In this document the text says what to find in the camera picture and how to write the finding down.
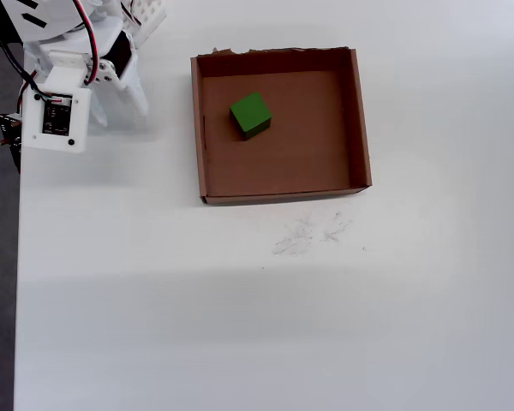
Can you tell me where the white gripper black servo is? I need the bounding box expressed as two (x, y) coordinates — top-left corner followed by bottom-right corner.
(87, 28), (150, 128)

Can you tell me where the green cube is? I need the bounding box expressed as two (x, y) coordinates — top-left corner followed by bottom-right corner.
(229, 91), (273, 142)

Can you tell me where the shallow brown cardboard box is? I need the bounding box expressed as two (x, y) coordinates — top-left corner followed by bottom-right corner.
(189, 45), (374, 207)

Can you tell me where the red black servo cable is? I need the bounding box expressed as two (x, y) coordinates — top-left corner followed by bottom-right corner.
(119, 0), (141, 27)
(70, 0), (103, 86)

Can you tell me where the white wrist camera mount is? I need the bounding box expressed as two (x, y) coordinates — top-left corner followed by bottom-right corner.
(20, 50), (93, 154)

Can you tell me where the black camera cable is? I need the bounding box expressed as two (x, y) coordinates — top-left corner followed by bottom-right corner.
(0, 0), (48, 100)

